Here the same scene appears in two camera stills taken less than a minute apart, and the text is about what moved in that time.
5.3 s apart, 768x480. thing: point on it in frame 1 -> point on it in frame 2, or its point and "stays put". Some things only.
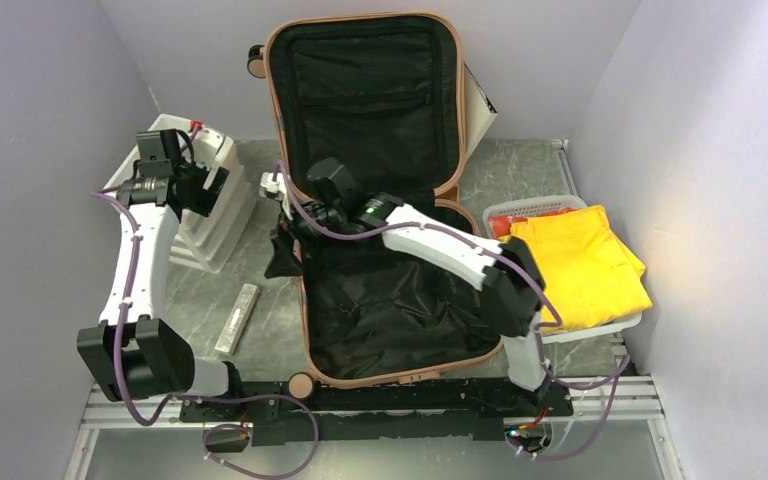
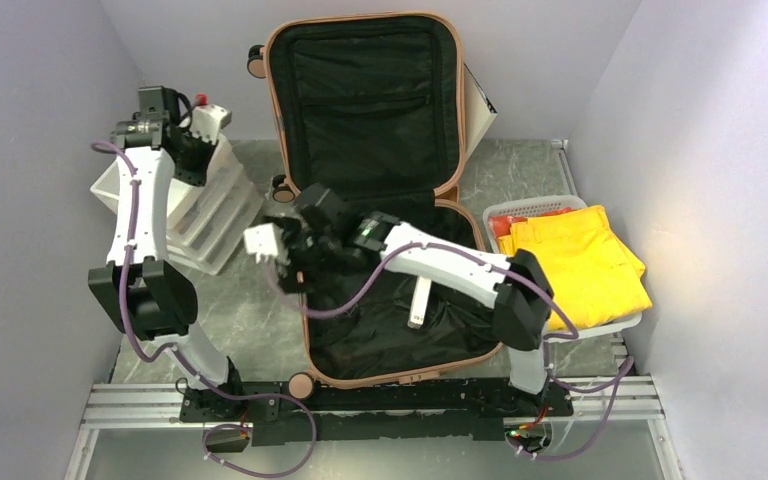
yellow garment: [591, 275] stays put
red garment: [501, 225] stays put
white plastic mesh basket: [514, 205] stays put
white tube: [237, 319] -> [420, 300]
